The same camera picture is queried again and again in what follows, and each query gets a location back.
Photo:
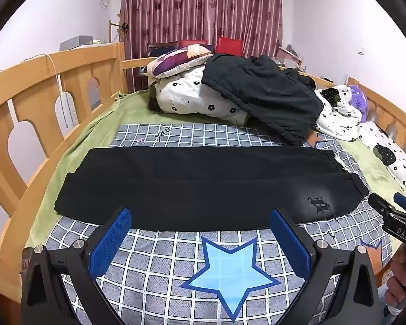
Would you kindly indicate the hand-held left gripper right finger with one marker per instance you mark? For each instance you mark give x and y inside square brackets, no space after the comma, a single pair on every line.
[291,243]

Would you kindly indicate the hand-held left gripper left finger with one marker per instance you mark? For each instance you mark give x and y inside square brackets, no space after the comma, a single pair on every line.
[110,243]

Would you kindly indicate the black pants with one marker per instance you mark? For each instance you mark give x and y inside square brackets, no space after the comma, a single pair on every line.
[189,189]

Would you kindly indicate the person's right hand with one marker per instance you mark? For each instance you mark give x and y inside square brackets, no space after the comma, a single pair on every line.
[397,284]

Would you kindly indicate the grey checked star blanket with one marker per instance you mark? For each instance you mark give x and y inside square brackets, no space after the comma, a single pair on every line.
[155,260]

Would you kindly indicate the white floral pillow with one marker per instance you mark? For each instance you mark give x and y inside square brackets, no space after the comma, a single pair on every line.
[389,152]

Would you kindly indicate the white strawberry print quilt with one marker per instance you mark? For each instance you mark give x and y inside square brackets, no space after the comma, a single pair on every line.
[341,115]

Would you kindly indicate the purple plush toy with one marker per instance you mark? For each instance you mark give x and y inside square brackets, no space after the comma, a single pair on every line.
[358,101]

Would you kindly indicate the green bed sheet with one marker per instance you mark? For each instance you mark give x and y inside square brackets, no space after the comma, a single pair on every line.
[88,135]

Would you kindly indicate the black padded jacket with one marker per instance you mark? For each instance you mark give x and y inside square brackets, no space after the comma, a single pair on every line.
[264,98]

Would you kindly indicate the white floral duvet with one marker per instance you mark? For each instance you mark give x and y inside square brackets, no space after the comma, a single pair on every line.
[182,94]

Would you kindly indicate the purple patchwork pillow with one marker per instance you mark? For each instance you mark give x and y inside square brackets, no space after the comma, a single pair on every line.
[176,61]

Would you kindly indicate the dark chair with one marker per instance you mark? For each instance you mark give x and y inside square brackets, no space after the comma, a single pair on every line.
[162,48]

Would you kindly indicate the grey box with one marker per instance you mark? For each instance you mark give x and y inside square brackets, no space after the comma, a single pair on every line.
[76,42]

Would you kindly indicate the red chair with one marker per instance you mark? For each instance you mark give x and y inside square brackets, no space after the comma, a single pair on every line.
[228,45]
[191,43]

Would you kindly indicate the wooden coat rack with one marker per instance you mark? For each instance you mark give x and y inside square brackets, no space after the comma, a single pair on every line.
[116,28]

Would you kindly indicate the maroon floral curtain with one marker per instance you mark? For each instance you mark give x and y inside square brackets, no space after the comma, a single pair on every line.
[189,6]

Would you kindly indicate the white wall socket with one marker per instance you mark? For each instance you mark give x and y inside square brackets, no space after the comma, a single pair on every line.
[361,51]

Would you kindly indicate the pink metal frame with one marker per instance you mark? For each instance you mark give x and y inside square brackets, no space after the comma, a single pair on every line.
[291,56]

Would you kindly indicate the wooden bed frame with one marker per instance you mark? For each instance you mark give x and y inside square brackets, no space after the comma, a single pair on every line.
[37,74]

